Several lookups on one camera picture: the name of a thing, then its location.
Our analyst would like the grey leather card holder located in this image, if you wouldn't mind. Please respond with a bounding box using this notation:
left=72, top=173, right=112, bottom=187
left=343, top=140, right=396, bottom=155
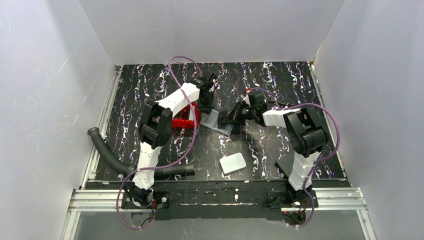
left=199, top=110, right=234, bottom=136

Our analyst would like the red plastic bin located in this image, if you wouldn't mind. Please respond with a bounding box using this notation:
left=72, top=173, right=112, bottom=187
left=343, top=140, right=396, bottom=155
left=172, top=102, right=200, bottom=129

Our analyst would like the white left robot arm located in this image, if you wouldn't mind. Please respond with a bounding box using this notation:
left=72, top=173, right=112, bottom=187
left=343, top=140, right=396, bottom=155
left=132, top=73, right=218, bottom=190

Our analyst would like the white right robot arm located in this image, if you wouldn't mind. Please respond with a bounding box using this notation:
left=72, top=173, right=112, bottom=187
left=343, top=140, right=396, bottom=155
left=217, top=93, right=329, bottom=191

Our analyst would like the silver metal tin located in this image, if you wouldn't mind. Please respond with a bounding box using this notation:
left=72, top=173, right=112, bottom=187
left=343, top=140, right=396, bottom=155
left=219, top=152, right=247, bottom=175

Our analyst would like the black flat plate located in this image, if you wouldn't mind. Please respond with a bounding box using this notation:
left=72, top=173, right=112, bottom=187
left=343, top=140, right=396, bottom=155
left=274, top=154, right=294, bottom=180

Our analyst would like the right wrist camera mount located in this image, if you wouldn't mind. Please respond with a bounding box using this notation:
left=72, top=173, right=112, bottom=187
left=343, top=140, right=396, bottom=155
left=240, top=89, right=251, bottom=107

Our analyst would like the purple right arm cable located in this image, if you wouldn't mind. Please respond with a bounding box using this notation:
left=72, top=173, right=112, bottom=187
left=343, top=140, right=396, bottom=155
left=246, top=87, right=341, bottom=229

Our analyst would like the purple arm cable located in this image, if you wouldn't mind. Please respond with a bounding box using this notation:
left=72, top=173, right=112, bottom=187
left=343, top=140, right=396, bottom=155
left=115, top=56, right=204, bottom=231
left=246, top=87, right=341, bottom=229

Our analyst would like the black corrugated hose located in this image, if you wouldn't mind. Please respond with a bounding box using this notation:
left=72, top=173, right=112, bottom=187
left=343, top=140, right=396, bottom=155
left=87, top=127, right=195, bottom=180

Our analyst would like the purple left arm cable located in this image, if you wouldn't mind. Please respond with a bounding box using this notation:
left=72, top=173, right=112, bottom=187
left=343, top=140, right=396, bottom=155
left=115, top=56, right=204, bottom=231

